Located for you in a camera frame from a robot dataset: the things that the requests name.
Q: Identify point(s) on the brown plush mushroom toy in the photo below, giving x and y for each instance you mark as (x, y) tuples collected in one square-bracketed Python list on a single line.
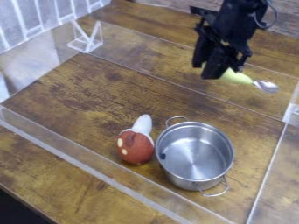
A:
[(135, 146)]

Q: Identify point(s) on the stainless steel pot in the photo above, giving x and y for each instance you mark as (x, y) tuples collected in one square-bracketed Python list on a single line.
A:
[(195, 154)]

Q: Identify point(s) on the clear acrylic front barrier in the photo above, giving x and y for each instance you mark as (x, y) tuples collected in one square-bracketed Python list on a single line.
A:
[(127, 181)]

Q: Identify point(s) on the clear acrylic right barrier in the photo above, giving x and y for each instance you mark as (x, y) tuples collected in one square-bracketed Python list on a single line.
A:
[(277, 203)]

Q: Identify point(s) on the clear acrylic corner bracket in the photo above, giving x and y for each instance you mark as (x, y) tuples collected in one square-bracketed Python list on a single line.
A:
[(86, 43)]

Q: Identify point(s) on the clear acrylic barrier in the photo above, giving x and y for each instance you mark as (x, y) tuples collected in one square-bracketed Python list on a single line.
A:
[(277, 203), (127, 181)]

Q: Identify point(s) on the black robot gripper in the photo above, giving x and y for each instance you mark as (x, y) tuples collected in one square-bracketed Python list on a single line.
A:
[(225, 32)]

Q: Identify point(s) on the green handled metal spoon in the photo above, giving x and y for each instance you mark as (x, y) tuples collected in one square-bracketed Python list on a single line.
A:
[(242, 79)]

